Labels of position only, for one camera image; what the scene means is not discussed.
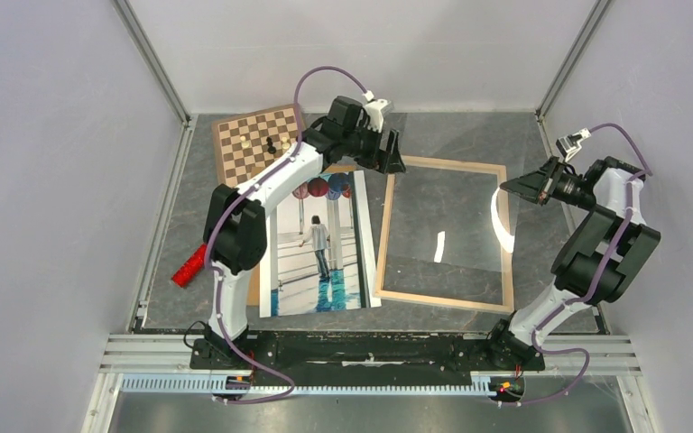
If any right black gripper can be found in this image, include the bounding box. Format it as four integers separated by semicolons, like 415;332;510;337
501;156;597;212

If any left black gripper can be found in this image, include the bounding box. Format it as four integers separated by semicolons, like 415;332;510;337
341;121;404;175

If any wooden picture frame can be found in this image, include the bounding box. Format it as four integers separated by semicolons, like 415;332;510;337
373;156;515;314

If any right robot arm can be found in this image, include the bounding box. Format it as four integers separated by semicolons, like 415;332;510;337
485;157;661;368

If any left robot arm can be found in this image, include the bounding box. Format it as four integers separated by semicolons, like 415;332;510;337
204;93;406;368

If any printed photo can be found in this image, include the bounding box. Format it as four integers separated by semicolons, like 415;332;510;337
259;171;382;318

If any black chess piece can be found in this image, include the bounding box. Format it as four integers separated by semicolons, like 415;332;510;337
265;136;277;154

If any wooden chessboard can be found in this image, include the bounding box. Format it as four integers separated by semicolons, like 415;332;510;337
211;104;298;187

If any brown cardboard backing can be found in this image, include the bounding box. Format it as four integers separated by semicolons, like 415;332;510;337
246;165;356;307

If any red toy microphone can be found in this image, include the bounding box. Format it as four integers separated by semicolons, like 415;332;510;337
171;244;207;289

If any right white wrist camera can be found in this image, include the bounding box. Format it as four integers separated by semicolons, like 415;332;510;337
555;128;591;163

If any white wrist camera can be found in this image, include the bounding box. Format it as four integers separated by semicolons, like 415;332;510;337
363;90;393;133
555;128;591;163

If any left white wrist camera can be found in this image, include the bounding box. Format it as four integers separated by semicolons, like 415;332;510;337
363;90;393;133

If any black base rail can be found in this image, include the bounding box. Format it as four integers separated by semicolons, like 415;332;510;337
186;329;546;376

